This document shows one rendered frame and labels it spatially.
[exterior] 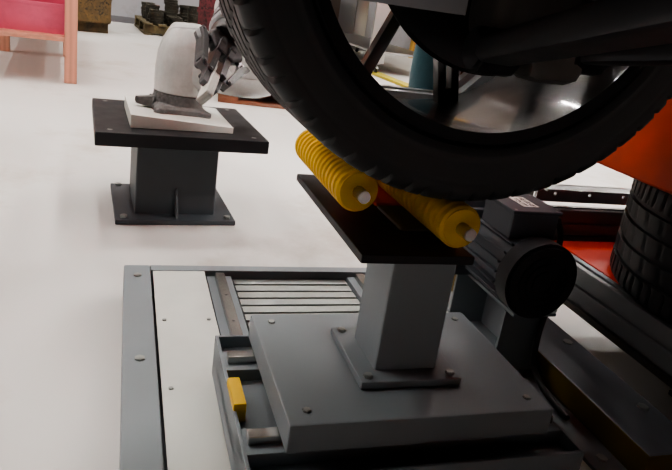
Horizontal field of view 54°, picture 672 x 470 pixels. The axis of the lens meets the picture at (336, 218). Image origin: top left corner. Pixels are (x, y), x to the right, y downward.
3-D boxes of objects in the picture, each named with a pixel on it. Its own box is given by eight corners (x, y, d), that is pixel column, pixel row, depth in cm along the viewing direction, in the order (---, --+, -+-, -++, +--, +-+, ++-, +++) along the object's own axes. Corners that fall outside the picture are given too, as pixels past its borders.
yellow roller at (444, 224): (445, 256, 81) (454, 212, 79) (367, 184, 108) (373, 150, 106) (486, 257, 83) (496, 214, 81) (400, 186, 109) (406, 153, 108)
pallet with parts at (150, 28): (194, 32, 890) (196, 0, 877) (208, 41, 789) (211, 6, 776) (133, 25, 861) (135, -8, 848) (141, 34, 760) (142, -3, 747)
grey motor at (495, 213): (493, 426, 114) (542, 240, 103) (403, 312, 152) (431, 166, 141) (580, 420, 120) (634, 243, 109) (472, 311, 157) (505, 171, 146)
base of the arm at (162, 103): (128, 99, 211) (130, 82, 210) (195, 106, 223) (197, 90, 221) (141, 111, 197) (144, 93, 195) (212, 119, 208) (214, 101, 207)
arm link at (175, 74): (151, 84, 214) (159, 15, 207) (207, 93, 220) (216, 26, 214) (153, 92, 199) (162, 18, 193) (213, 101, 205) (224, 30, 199)
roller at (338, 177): (339, 218, 83) (346, 174, 81) (289, 157, 109) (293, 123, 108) (382, 220, 85) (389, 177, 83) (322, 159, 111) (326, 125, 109)
